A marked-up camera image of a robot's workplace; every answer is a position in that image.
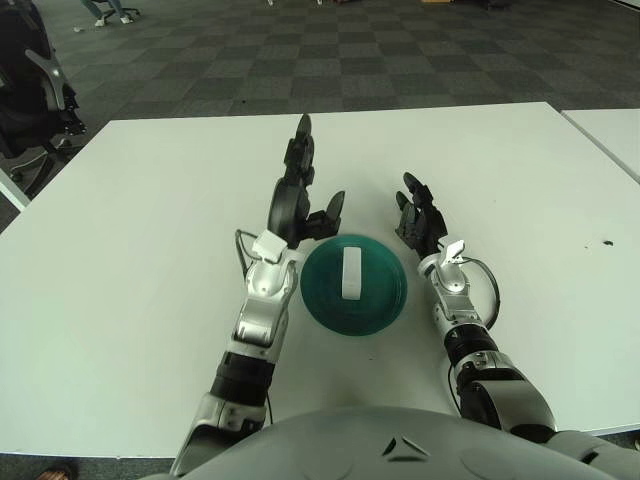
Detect seated person's legs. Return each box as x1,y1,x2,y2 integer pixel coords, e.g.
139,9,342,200
79,0,140,28

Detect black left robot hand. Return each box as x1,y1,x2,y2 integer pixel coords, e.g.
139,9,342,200
267,113,348,251

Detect brown round floor object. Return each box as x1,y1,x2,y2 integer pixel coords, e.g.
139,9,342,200
36,461,80,480

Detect black grey office chair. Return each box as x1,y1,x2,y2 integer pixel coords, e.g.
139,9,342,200
0,0,84,202

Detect green round plate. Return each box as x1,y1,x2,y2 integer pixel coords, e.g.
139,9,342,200
299,234,409,339

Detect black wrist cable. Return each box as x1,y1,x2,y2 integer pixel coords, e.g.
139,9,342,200
234,228,260,282
461,256,502,332

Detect grey robot torso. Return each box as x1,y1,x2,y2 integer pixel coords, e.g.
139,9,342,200
188,405,640,480

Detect white adjacent table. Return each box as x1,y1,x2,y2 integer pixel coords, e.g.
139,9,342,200
560,107,640,184

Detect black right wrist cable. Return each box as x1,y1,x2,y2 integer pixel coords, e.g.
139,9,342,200
461,256,502,332

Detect white charger block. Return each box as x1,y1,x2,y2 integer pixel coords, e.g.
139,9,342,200
340,246,363,301

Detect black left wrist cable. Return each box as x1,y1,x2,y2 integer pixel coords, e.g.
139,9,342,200
234,228,260,282

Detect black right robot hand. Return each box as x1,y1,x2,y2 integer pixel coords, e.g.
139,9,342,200
394,171,449,259

